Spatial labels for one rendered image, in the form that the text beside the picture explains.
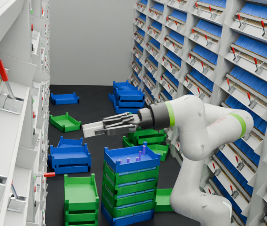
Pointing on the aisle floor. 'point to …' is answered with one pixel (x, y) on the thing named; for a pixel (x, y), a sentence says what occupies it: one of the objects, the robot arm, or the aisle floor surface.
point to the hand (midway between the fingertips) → (93, 129)
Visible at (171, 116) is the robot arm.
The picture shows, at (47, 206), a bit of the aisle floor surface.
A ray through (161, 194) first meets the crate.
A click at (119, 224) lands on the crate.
